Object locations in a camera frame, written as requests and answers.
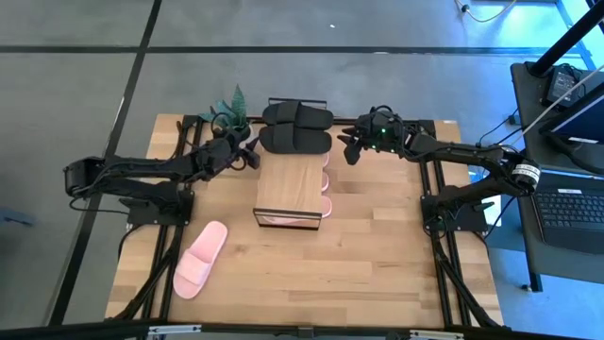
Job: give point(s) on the black laptop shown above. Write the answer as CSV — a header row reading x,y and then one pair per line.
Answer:
x,y
571,212

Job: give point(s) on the snake plant in white pot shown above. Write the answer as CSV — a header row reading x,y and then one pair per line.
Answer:
x,y
238,106

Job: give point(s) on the black pole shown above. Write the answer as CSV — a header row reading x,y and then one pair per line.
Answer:
x,y
566,40

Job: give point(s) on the black slide sandal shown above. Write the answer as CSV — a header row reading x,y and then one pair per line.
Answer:
x,y
295,139
297,114

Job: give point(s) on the black power adapter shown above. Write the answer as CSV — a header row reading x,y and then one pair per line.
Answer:
x,y
559,85

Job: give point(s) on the black horizontal beam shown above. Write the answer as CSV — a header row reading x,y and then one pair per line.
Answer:
x,y
94,330

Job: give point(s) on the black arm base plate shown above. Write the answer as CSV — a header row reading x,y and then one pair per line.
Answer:
x,y
156,218
472,222

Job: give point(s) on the silver metal bracket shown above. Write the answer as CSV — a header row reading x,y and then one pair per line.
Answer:
x,y
174,329
439,335

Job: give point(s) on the pink slide sandal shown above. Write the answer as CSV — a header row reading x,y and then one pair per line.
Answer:
x,y
326,208
324,181
198,264
325,160

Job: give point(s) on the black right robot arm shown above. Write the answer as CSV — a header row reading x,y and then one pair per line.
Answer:
x,y
462,153

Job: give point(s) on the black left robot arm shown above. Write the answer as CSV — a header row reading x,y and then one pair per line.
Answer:
x,y
141,165

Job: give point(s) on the black side desk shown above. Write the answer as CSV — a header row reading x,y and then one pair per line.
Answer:
x,y
525,236

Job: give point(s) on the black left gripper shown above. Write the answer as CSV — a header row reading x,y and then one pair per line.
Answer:
x,y
222,158

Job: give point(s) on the black aluminium table frame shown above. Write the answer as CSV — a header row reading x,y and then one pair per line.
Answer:
x,y
190,121

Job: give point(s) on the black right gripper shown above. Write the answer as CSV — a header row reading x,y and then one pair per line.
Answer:
x,y
382,132

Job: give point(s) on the wooden shelf black metal frame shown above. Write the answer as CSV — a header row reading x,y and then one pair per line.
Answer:
x,y
290,181

